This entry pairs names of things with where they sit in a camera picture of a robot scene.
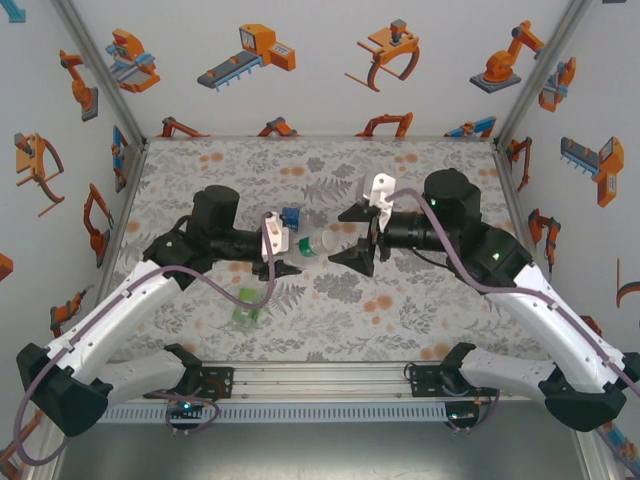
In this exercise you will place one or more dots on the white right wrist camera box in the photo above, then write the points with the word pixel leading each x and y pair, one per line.
pixel 380 187

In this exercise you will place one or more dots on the aluminium frame post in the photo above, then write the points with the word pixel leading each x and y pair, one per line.
pixel 595 460
pixel 100 65
pixel 540 65
pixel 50 470

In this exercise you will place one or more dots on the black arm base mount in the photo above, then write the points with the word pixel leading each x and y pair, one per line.
pixel 220 382
pixel 425 385

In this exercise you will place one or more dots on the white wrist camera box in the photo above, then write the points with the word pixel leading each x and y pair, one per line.
pixel 380 187
pixel 277 240

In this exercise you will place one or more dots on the clear bottle green white label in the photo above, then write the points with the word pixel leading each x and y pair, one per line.
pixel 307 248

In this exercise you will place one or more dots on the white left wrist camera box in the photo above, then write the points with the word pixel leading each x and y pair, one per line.
pixel 277 240

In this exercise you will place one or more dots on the clear bottle blue label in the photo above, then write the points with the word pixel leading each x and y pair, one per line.
pixel 291 217

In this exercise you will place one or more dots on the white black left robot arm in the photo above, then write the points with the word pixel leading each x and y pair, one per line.
pixel 125 300

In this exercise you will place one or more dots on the small controller board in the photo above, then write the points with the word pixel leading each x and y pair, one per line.
pixel 185 407
pixel 457 416

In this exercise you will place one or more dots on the floral printed tablecloth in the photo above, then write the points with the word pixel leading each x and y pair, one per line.
pixel 325 325

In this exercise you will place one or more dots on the wide aluminium frame rail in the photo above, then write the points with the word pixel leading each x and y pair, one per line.
pixel 320 381

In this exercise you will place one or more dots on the grey metal base plate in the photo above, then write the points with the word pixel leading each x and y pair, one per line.
pixel 320 455

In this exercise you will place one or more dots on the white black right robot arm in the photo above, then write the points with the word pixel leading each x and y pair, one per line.
pixel 550 310

